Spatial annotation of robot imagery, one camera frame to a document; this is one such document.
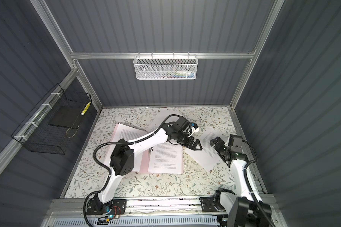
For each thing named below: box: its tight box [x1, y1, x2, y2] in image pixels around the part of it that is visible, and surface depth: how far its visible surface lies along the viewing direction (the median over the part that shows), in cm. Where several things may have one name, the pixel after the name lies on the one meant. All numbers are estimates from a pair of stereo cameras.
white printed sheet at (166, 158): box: [147, 140, 183, 174], surface depth 92 cm
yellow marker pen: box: [80, 101, 91, 116], surface depth 82 cm
